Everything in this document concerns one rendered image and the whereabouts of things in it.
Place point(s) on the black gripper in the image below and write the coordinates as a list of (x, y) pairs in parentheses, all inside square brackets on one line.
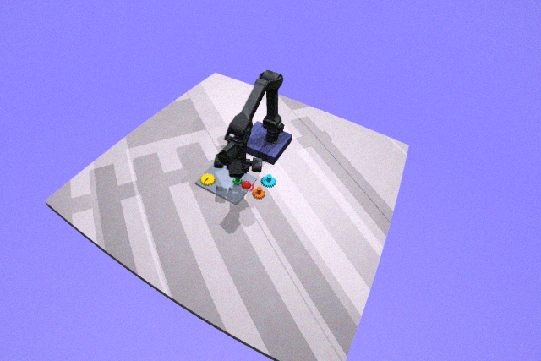
[(256, 164)]

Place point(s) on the teal gear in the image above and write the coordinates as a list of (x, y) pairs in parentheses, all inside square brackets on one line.
[(268, 181)]

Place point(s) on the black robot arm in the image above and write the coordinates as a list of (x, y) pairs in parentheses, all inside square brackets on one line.
[(241, 124)]

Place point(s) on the orange gear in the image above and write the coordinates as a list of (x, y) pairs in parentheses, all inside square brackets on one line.
[(258, 193)]

